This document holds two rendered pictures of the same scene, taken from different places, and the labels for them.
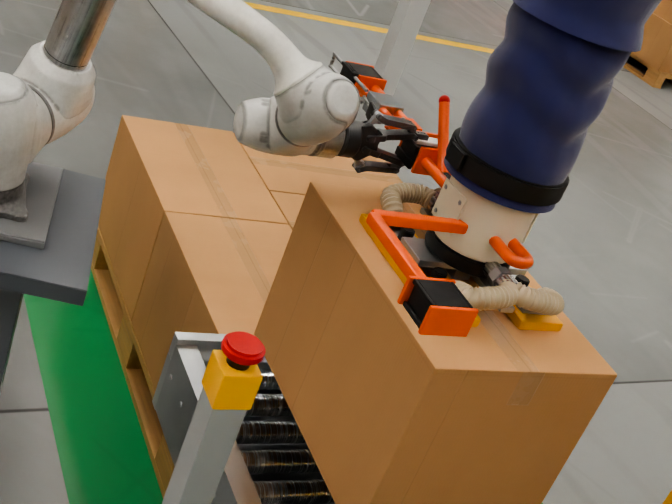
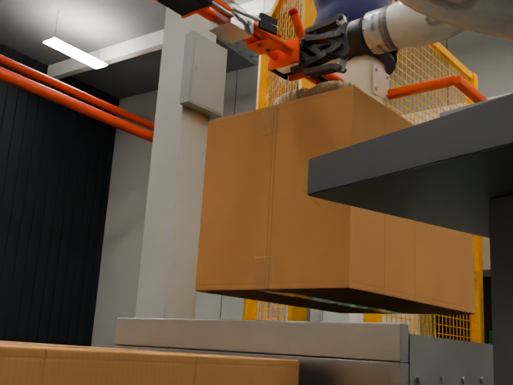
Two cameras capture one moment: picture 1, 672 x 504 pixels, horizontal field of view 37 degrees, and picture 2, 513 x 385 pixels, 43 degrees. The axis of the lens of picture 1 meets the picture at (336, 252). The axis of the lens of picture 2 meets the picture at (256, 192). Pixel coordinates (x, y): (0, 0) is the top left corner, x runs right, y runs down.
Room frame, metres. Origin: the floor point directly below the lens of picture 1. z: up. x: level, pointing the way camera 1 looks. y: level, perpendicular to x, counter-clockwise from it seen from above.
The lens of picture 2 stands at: (2.43, 1.19, 0.55)
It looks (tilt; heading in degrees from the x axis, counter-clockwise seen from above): 14 degrees up; 253
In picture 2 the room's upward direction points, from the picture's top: 3 degrees clockwise
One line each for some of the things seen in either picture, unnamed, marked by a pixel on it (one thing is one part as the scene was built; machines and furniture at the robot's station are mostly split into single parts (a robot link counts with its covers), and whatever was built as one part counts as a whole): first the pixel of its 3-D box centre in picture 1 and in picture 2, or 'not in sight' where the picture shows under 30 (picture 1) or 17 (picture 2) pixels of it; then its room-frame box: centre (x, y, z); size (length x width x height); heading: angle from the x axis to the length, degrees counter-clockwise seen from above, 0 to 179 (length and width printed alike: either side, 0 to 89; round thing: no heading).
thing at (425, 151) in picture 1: (425, 153); (294, 59); (1.96, -0.09, 1.20); 0.10 x 0.08 x 0.06; 123
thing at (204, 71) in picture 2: not in sight; (204, 76); (1.94, -1.20, 1.62); 0.20 x 0.05 x 0.30; 33
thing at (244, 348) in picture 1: (241, 352); not in sight; (1.32, 0.08, 1.02); 0.07 x 0.07 x 0.04
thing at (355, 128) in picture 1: (356, 139); (351, 40); (1.89, 0.04, 1.20); 0.09 x 0.07 x 0.08; 123
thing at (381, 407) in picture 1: (416, 352); (346, 220); (1.76, -0.23, 0.88); 0.60 x 0.40 x 0.40; 33
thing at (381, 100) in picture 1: (382, 108); (231, 24); (2.14, 0.02, 1.20); 0.07 x 0.07 x 0.04; 33
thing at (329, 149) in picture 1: (324, 134); (382, 30); (1.85, 0.11, 1.20); 0.09 x 0.06 x 0.09; 33
